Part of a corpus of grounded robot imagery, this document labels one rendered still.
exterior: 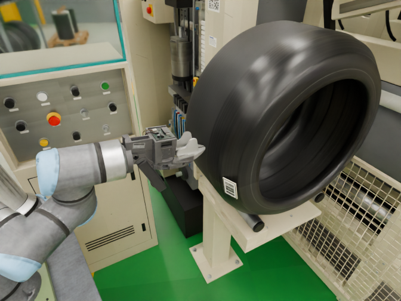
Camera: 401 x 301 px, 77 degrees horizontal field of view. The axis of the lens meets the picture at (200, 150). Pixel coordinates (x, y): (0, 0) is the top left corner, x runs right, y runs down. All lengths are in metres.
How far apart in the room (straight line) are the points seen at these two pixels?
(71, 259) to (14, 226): 0.67
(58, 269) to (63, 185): 0.74
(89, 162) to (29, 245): 0.19
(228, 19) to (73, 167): 0.63
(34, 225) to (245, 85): 0.53
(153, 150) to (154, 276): 1.32
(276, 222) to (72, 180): 0.75
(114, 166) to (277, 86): 0.38
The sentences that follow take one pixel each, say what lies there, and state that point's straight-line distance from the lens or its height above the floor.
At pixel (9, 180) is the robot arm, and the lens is 1.04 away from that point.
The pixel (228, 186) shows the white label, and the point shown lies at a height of 1.14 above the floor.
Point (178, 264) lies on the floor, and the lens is 1.84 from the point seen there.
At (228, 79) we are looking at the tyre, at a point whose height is 1.37.
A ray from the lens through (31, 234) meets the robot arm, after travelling 0.62.
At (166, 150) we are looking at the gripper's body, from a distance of 0.60.
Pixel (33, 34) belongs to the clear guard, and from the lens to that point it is 1.12.
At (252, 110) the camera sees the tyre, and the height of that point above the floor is 1.34.
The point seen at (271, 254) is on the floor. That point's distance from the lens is 1.93.
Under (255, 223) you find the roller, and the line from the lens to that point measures 0.87.
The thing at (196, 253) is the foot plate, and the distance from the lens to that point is 1.86.
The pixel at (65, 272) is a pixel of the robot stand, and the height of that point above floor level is 0.60.
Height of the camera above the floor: 1.60
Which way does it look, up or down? 36 degrees down
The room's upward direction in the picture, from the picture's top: straight up
